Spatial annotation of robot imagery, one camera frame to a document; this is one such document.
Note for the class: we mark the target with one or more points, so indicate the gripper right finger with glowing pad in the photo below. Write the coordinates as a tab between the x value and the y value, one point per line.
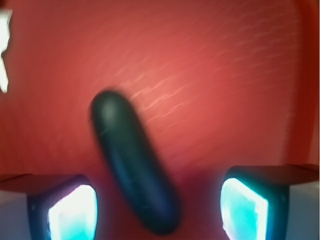
271	202

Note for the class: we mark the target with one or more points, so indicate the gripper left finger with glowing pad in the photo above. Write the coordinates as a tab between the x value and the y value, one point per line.
47	207

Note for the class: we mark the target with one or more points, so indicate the dark green plastic pickle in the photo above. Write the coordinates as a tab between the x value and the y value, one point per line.
134	163

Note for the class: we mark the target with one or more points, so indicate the red plastic tray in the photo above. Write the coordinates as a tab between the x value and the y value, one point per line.
216	83

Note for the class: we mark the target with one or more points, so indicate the silver key bunch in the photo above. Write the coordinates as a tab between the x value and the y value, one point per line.
5	18

